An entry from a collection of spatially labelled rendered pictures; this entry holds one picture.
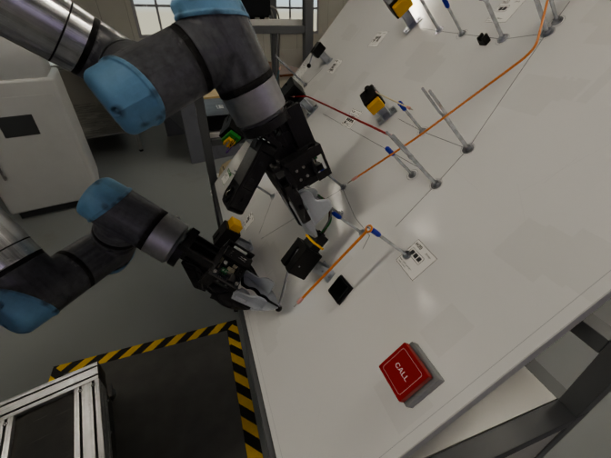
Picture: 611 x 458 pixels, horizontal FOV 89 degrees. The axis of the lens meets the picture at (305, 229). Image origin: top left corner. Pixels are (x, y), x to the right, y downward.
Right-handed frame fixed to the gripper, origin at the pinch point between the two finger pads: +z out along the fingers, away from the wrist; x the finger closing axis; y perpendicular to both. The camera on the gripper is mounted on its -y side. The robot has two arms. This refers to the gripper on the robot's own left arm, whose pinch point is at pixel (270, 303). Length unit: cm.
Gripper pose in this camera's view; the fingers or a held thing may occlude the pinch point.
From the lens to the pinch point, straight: 61.8
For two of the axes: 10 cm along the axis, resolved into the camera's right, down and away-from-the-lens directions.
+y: 5.1, -3.6, -7.8
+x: 3.3, -7.5, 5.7
